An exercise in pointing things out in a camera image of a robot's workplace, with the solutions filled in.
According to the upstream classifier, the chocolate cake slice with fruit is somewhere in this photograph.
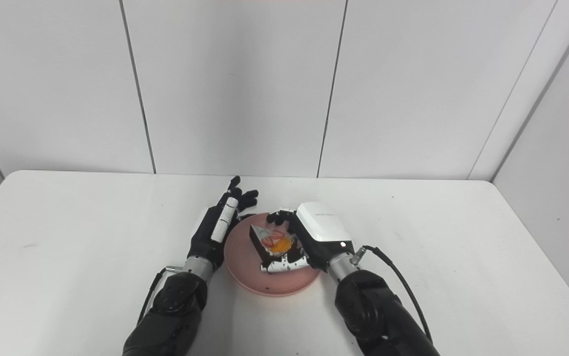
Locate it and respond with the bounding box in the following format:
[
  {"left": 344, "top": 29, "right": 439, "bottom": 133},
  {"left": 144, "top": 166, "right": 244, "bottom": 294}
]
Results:
[{"left": 249, "top": 223, "right": 299, "bottom": 264}]

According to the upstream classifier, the pink round plate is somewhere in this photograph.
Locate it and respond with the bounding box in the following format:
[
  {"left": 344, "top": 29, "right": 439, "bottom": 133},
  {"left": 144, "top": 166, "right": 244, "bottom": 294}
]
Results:
[{"left": 224, "top": 212, "right": 322, "bottom": 297}]

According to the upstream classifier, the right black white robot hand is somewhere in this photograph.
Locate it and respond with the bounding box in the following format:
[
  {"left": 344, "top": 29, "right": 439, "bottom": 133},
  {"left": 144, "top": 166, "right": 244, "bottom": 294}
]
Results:
[{"left": 261, "top": 201, "right": 356, "bottom": 274}]

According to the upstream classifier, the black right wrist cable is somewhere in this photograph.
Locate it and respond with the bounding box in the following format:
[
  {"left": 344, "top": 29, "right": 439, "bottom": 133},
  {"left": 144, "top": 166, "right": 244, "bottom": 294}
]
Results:
[{"left": 350, "top": 245, "right": 433, "bottom": 344}]

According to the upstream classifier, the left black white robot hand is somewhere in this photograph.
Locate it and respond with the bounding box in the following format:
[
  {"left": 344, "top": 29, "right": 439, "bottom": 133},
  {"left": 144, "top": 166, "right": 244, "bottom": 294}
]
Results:
[{"left": 187, "top": 176, "right": 259, "bottom": 272}]

